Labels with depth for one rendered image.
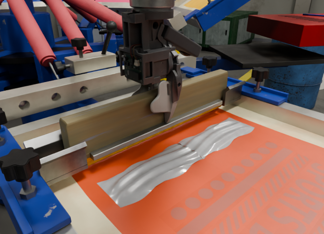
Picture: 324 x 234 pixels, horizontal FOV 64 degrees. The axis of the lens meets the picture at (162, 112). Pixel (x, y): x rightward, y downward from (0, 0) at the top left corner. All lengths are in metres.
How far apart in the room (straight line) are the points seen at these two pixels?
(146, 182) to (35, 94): 0.32
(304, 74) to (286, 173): 2.65
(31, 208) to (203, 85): 0.41
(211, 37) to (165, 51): 5.30
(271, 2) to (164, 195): 7.02
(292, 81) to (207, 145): 2.64
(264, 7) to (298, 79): 4.42
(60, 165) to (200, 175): 0.22
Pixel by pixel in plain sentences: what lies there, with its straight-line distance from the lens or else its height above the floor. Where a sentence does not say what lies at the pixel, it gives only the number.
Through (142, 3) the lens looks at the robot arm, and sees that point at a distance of 0.44.
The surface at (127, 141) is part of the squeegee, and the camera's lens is 0.47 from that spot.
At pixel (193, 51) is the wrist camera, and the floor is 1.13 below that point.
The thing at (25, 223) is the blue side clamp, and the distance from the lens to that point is 0.34.
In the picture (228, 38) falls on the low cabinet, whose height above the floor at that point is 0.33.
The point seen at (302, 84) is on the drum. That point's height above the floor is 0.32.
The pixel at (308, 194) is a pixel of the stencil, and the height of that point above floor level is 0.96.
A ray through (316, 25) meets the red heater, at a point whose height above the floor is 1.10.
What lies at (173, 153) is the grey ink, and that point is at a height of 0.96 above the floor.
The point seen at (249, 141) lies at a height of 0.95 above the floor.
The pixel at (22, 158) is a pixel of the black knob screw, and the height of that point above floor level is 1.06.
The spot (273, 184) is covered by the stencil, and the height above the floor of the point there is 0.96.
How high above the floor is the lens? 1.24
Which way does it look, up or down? 26 degrees down
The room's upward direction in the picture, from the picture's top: straight up
